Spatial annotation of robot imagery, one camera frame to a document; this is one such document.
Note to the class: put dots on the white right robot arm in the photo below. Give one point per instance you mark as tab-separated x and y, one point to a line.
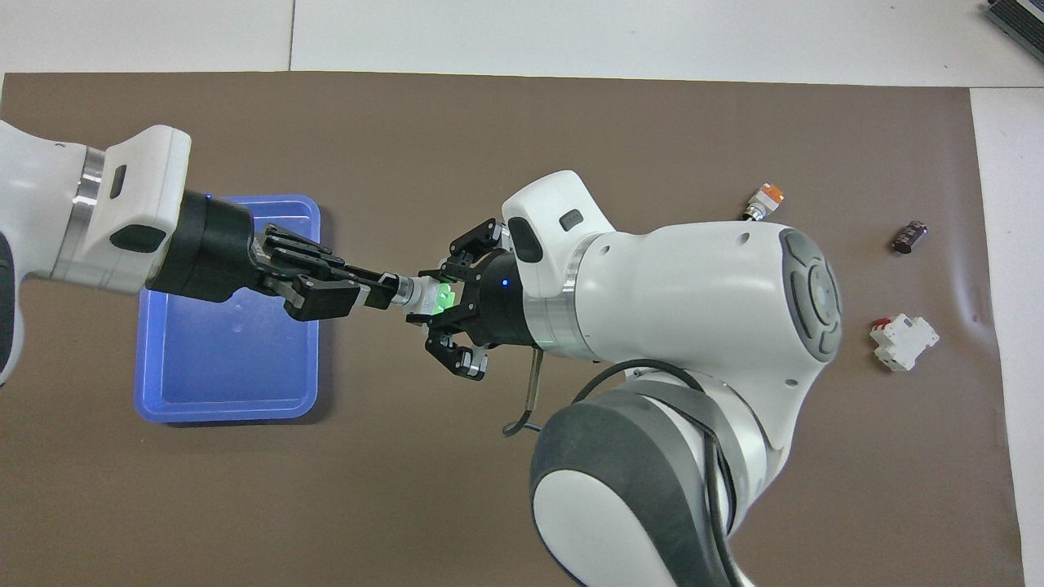
677	302

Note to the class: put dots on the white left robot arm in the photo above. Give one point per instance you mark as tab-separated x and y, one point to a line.
49	212

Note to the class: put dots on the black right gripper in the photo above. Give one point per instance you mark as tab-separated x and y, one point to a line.
506	302

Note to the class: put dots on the grey finned metal device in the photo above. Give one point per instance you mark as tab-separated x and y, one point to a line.
1019	20

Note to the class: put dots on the green-backed rotary switch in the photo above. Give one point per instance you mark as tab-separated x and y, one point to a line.
428	295

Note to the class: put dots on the brown table mat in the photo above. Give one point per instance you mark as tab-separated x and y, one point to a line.
408	489

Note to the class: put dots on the white circuit breaker red lever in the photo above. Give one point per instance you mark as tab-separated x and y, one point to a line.
901	342

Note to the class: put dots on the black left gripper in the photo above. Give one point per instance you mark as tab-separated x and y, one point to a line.
208	249

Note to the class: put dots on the orange-backed pointed-tip switch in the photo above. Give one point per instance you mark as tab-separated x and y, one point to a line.
767	200

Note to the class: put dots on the dark brown terminal block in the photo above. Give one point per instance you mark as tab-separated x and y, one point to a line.
909	236

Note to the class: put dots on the blue plastic tray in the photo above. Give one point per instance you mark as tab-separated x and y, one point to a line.
220	367

